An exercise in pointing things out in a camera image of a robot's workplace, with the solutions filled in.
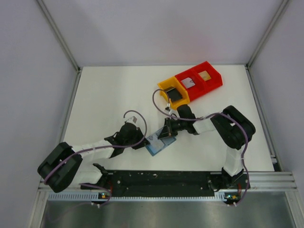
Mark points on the blue leather card holder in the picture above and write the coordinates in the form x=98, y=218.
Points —
x=167, y=142

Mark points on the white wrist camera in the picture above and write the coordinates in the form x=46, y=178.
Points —
x=168, y=109
x=131, y=120

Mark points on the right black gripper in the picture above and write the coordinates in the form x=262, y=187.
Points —
x=169, y=127

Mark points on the silver card in red bin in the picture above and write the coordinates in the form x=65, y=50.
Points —
x=188, y=82

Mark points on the middle red plastic bin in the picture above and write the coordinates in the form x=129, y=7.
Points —
x=196, y=91

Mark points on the silver credit card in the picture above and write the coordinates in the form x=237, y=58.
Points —
x=156, y=144

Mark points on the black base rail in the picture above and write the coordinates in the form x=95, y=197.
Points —
x=162, y=184

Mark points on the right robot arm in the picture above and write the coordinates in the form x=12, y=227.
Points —
x=234, y=129

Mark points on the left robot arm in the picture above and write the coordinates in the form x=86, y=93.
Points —
x=70, y=165

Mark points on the black card in yellow bin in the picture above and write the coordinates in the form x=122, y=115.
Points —
x=173, y=94

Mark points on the red plastic bin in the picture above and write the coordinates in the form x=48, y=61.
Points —
x=211, y=78
x=196, y=91

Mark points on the gold card in red bin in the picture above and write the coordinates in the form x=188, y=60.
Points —
x=205, y=75

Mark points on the yellow plastic bin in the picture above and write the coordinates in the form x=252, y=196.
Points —
x=173, y=82

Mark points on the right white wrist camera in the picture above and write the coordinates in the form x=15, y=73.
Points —
x=168, y=109

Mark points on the far red plastic bin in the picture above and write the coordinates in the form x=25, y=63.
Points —
x=211, y=78

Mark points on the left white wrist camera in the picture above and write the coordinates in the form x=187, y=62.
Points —
x=131, y=120

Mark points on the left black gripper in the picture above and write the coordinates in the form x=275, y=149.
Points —
x=138, y=139

